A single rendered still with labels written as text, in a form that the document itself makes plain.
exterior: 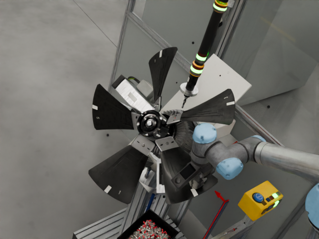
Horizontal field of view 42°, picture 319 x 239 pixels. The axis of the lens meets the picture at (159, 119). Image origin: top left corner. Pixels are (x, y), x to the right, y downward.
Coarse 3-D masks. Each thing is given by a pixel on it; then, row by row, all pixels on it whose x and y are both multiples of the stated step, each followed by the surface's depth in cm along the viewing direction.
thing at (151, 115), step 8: (144, 112) 174; (152, 112) 173; (144, 120) 173; (152, 120) 173; (160, 120) 170; (144, 128) 172; (152, 128) 171; (160, 128) 169; (168, 128) 175; (176, 128) 179; (144, 136) 171; (152, 136) 170; (160, 136) 173; (168, 136) 179
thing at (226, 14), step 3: (228, 0) 197; (231, 0) 198; (228, 3) 194; (231, 3) 195; (228, 6) 192; (231, 6) 193; (228, 9) 193; (231, 9) 192; (225, 12) 194; (228, 12) 193; (225, 15) 195; (228, 15) 194; (222, 18) 196; (225, 18) 196
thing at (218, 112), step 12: (216, 96) 175; (192, 108) 176; (204, 108) 170; (216, 108) 167; (228, 108) 164; (180, 120) 169; (192, 120) 166; (204, 120) 163; (216, 120) 161; (228, 120) 159
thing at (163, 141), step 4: (156, 140) 172; (160, 140) 173; (164, 140) 174; (168, 140) 175; (172, 140) 175; (160, 144) 172; (164, 144) 173; (172, 144) 174; (176, 144) 175; (160, 148) 170; (164, 148) 171; (168, 148) 172
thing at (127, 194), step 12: (120, 156) 177; (132, 156) 177; (144, 156) 178; (96, 168) 178; (108, 168) 177; (120, 168) 177; (132, 168) 178; (96, 180) 178; (108, 180) 178; (120, 180) 178; (132, 180) 179; (108, 192) 178; (132, 192) 179
